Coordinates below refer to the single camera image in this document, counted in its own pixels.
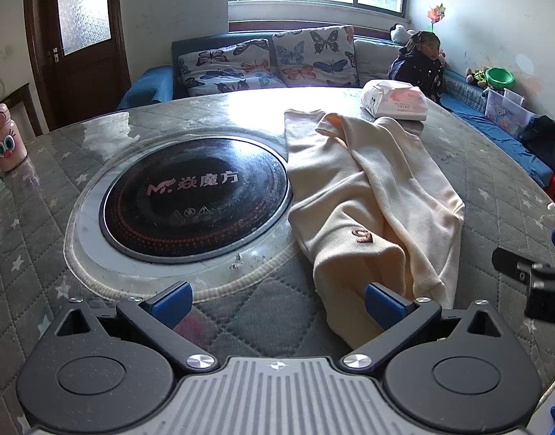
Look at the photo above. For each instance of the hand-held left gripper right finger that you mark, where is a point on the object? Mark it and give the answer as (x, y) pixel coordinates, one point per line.
(384, 306)

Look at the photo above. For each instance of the wooden chair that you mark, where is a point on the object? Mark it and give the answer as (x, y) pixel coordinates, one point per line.
(21, 99)

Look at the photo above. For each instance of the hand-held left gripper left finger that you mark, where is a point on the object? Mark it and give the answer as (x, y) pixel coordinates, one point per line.
(171, 302)

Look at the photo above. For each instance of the square butterfly print cushion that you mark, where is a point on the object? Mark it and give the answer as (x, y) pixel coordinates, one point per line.
(313, 56)

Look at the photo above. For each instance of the black backpack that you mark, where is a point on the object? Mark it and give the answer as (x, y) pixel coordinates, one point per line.
(547, 140)

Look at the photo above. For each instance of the cream sweater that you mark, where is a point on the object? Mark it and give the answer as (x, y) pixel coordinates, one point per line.
(350, 190)

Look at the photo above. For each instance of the plain grey cushion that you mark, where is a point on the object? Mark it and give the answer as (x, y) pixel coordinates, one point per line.
(375, 61)

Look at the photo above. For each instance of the white pink tissue packet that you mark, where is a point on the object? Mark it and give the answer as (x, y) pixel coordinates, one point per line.
(395, 99)

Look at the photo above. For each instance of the green plush toy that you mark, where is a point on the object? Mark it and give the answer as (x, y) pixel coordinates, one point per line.
(476, 78)

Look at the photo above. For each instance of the wide butterfly print cushion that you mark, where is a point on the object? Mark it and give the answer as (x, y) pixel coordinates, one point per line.
(223, 70)

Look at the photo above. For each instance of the colourful pinwheel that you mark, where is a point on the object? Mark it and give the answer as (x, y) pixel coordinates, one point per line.
(436, 13)

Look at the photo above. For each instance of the clear plastic storage box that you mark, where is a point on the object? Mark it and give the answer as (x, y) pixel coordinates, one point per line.
(508, 113)

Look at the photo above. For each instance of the blue sofa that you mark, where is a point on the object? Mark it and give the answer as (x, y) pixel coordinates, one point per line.
(146, 86)

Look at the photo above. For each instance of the round black induction cooktop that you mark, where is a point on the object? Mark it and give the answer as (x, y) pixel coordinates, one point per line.
(191, 199)

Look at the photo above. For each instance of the dark wooden door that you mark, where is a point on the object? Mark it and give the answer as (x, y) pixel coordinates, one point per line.
(96, 81)

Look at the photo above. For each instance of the green plastic basin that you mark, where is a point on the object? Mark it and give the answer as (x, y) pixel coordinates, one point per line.
(499, 77)

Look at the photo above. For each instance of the pink cartoon bottle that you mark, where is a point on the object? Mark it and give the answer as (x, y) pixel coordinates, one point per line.
(6, 138)

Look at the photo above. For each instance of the panda plush toy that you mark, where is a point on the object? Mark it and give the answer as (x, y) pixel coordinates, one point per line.
(400, 34)

